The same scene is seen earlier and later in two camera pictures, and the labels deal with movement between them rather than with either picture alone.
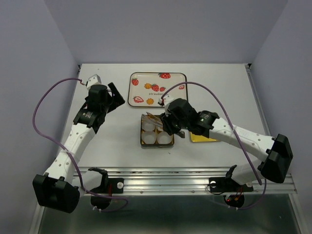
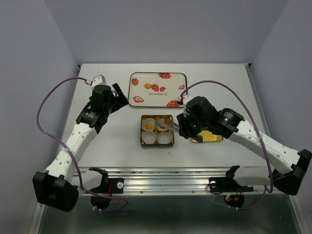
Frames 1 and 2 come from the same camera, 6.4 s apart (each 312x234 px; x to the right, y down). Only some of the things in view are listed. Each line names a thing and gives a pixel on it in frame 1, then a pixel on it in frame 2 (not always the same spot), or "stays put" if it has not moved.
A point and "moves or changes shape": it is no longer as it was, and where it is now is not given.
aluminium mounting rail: x=179 y=180 stays put
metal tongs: x=157 y=121 moves or changes shape
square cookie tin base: x=154 y=136 stays put
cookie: x=147 y=86 stays put
